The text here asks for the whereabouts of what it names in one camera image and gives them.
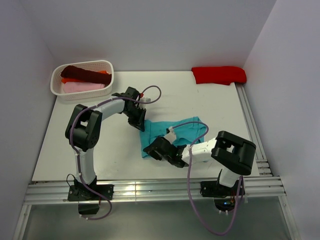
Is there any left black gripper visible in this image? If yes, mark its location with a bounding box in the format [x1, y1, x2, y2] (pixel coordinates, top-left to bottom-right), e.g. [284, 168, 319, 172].
[123, 106, 146, 131]

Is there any teal t shirt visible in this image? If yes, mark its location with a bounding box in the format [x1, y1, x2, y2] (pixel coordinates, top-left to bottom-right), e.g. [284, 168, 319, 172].
[139, 116, 207, 159]

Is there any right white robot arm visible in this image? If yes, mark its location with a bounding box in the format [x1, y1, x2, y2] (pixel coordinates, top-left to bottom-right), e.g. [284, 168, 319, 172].
[143, 127, 256, 195]

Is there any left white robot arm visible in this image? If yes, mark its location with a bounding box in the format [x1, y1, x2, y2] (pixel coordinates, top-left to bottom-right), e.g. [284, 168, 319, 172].
[65, 87, 147, 200]

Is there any white plastic basket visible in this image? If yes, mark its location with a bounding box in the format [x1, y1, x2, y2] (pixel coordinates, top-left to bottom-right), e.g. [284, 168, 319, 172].
[50, 60, 114, 101]

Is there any pink rolled shirt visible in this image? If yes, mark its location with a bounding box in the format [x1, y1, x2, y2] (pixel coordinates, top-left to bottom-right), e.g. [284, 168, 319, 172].
[63, 82, 105, 94]

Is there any dark red rolled shirt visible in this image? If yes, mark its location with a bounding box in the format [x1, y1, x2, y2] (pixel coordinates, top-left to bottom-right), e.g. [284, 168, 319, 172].
[60, 65, 112, 86]

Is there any orange rolled shirt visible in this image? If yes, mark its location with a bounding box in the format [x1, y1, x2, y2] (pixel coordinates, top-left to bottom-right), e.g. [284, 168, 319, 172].
[61, 70, 109, 84]

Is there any red folded t shirt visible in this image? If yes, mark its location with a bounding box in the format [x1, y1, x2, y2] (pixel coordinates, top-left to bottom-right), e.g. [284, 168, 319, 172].
[191, 66, 247, 86]

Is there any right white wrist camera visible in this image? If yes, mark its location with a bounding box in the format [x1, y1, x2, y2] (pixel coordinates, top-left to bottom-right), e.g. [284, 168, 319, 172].
[164, 126, 177, 144]

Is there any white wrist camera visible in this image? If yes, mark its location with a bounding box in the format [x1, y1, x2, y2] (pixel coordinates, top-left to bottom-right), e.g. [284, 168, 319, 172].
[164, 126, 177, 144]
[139, 97, 152, 104]

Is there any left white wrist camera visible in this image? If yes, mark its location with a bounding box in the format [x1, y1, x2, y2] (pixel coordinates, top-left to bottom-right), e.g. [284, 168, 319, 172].
[139, 97, 152, 104]

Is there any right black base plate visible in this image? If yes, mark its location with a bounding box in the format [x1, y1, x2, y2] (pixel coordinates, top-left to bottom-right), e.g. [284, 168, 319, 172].
[200, 180, 245, 213]

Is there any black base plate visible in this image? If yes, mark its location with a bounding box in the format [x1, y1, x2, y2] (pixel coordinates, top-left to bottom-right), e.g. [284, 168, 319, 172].
[200, 180, 245, 213]
[67, 182, 114, 217]

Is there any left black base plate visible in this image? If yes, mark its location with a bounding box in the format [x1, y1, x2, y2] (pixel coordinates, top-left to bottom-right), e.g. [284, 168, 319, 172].
[67, 182, 114, 217]

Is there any aluminium right side rail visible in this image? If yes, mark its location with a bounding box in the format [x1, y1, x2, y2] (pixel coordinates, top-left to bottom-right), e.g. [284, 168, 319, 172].
[235, 83, 274, 177]

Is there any aluminium rail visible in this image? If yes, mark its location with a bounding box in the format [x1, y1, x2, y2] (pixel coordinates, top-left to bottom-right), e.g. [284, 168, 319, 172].
[13, 176, 299, 240]
[235, 83, 274, 177]

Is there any aluminium front rail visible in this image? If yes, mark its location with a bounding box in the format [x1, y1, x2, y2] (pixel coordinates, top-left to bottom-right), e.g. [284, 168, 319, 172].
[13, 176, 299, 240]

